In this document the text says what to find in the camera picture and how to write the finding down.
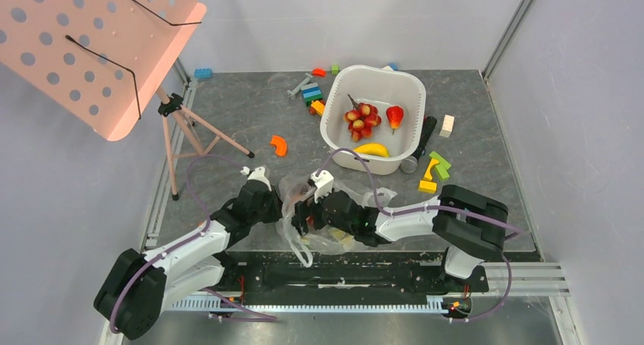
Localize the aluminium frame post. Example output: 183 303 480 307
481 0 536 84

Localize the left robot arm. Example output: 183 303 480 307
93 179 282 340

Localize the translucent plastic bag with fruits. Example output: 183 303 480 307
276 176 397 267

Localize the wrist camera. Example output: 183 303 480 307
240 166 273 191
310 170 334 203

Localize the orange curved block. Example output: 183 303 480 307
270 135 288 157

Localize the yellow fake banana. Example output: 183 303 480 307
354 143 390 157

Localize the red fake pear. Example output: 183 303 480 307
386 106 405 134

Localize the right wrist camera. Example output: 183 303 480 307
310 170 334 203

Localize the pink music stand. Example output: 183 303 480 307
0 0 256 201

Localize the black microphone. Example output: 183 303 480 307
399 116 437 174

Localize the red yellow fruit bunch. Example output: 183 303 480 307
343 94 382 142

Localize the beige wooden block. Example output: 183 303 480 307
439 115 455 138

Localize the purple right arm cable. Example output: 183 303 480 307
314 147 527 324

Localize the white plastic basin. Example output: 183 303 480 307
320 65 426 175

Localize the red curved block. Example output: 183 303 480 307
311 68 327 78

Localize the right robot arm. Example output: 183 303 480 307
283 185 510 290

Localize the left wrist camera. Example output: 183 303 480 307
240 166 273 191

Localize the blue lego brick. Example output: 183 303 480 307
194 68 213 79

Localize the stacked coloured brick pile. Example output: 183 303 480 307
301 83 326 116

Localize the grey toy wrench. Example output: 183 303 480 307
286 73 314 98

